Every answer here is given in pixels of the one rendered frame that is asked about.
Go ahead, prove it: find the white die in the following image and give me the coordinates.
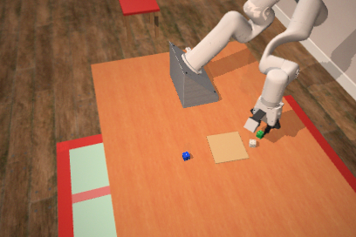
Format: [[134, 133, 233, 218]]
[[249, 139, 257, 148]]

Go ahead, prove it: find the tan mat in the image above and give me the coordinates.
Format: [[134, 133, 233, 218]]
[[207, 132, 249, 164]]

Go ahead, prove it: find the green die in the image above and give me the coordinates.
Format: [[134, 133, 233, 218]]
[[256, 130, 264, 139]]

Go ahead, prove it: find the blue die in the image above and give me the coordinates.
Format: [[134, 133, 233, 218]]
[[182, 152, 190, 161]]

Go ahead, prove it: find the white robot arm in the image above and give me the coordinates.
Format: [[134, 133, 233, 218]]
[[181, 0, 328, 132]]

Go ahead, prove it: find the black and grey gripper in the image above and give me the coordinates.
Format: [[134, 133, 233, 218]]
[[250, 96, 283, 135]]

